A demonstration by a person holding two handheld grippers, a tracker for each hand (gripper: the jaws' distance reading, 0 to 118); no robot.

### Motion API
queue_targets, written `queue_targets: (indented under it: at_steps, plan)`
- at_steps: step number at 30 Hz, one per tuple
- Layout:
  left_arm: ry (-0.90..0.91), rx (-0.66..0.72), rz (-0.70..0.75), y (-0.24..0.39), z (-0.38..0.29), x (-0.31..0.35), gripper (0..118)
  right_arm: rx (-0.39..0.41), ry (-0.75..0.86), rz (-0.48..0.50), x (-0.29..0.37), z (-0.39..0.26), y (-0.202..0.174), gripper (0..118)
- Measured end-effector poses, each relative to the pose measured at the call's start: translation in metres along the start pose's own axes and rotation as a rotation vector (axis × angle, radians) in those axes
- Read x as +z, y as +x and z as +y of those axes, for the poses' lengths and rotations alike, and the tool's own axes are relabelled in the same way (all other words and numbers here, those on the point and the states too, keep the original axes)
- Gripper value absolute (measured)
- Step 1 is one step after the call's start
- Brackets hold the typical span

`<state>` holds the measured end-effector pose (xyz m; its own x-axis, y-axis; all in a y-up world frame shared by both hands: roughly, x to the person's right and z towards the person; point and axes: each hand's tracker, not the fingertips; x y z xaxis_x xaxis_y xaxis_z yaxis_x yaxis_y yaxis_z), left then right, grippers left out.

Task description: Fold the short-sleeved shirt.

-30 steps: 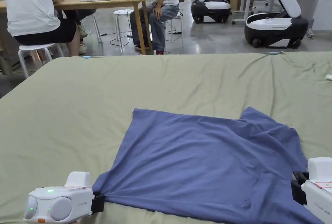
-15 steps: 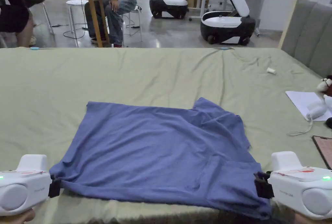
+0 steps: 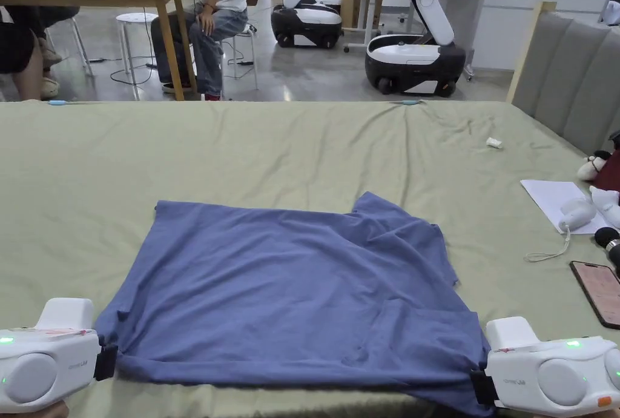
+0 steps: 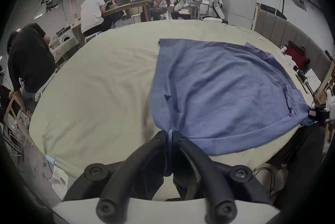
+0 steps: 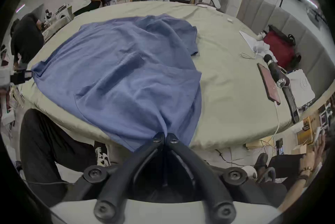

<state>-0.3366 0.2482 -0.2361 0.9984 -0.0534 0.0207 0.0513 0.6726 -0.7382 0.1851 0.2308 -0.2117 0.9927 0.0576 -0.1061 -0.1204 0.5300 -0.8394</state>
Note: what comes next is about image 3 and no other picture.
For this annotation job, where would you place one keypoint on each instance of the dark red bag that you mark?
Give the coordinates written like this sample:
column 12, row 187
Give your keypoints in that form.
column 611, row 166

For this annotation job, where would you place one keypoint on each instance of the bed with pale green sheet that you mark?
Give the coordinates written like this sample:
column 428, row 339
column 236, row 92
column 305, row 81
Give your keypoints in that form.
column 290, row 146

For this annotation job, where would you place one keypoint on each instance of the white and black plush toy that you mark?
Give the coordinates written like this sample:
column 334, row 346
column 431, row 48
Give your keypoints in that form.
column 593, row 163

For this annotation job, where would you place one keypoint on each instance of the grey padded headboard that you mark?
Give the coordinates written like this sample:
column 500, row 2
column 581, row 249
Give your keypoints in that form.
column 566, row 74

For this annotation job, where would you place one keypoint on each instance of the white and black wheeled robot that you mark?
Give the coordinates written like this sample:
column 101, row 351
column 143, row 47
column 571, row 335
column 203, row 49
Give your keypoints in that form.
column 416, row 40
column 310, row 6

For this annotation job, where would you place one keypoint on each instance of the black handheld massager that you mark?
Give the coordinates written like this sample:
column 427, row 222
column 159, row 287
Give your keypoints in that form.
column 611, row 243

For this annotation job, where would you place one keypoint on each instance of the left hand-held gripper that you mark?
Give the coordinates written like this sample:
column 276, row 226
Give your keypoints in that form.
column 46, row 364

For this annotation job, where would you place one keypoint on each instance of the person's left hand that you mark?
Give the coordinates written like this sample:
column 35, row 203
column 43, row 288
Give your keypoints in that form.
column 34, row 410

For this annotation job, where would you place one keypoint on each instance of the small white crumpled scrap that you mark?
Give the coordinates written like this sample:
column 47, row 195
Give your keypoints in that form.
column 494, row 142

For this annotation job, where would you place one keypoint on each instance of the blue shirt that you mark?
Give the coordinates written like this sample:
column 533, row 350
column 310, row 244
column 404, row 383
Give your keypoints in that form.
column 290, row 292

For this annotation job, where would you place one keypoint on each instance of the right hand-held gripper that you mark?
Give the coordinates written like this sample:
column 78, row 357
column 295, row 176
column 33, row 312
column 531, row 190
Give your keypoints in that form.
column 557, row 369

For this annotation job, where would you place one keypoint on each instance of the white sheet of paper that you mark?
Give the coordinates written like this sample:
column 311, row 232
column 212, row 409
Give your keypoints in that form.
column 557, row 200

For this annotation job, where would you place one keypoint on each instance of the smartphone with dark case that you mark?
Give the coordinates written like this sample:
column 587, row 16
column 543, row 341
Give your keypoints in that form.
column 598, row 292

